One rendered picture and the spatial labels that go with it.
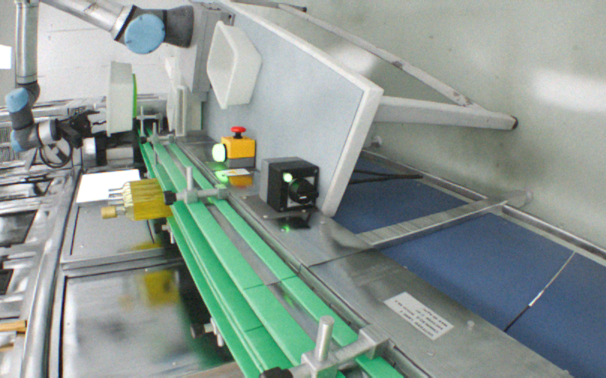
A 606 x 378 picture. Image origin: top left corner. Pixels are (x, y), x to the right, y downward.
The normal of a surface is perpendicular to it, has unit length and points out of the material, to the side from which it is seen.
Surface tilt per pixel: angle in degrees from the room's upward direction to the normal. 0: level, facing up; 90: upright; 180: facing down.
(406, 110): 90
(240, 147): 90
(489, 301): 90
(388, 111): 90
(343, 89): 0
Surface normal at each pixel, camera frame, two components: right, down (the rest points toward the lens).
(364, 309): 0.08, -0.94
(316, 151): -0.85, 0.11
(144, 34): 0.57, 0.59
